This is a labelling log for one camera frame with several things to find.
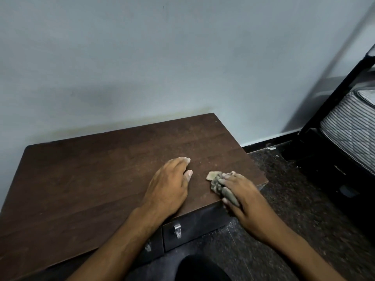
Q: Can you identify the person's right hand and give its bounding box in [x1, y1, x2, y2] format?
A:
[218, 171, 283, 244]

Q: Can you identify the person's left hand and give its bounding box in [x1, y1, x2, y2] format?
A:
[140, 157, 194, 223]

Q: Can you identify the grey cleaning cloth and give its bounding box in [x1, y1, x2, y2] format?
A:
[205, 171, 241, 209]

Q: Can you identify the brown wooden cabinet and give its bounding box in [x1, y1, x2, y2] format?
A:
[0, 112, 269, 281]

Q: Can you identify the person's left forearm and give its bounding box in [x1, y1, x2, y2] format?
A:
[65, 207, 165, 281]

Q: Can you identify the grey striped mattress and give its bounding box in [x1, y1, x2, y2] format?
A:
[319, 88, 375, 176]

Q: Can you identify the black metal bed frame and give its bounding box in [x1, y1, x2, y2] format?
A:
[281, 43, 375, 235]

